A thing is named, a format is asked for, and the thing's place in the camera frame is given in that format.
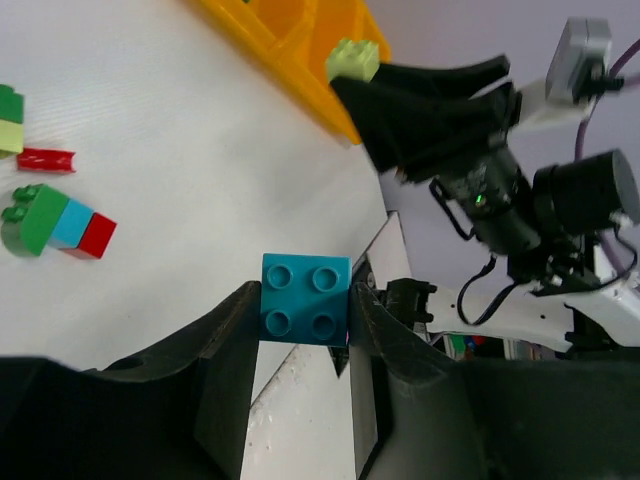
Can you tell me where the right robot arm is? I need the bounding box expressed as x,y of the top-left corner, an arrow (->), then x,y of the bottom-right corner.
326,53 -> 639,336

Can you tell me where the green and lime lego stack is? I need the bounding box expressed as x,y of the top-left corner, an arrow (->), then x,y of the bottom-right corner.
0,85 -> 24,158

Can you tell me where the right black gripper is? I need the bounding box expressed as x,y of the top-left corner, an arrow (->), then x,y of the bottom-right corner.
330,55 -> 538,250

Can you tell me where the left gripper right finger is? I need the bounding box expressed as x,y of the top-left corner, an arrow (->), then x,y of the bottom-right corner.
349,283 -> 639,479

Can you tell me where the teal blue lego brick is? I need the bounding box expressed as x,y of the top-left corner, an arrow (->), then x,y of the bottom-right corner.
260,253 -> 352,348

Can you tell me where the pale green lego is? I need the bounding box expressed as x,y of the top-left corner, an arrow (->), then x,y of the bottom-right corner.
325,38 -> 380,82

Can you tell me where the yellow divided sorting tray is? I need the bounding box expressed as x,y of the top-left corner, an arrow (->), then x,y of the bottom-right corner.
192,0 -> 392,145

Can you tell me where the small red lego slope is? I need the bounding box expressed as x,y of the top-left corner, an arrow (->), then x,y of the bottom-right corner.
16,147 -> 75,175

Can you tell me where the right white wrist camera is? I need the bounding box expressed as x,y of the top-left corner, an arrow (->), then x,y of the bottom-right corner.
515,17 -> 625,130

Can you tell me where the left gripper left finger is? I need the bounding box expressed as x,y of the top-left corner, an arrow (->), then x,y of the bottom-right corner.
1,281 -> 261,479

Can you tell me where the green blue red lego stack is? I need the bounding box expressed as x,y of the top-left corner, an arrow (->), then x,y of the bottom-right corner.
1,184 -> 117,260

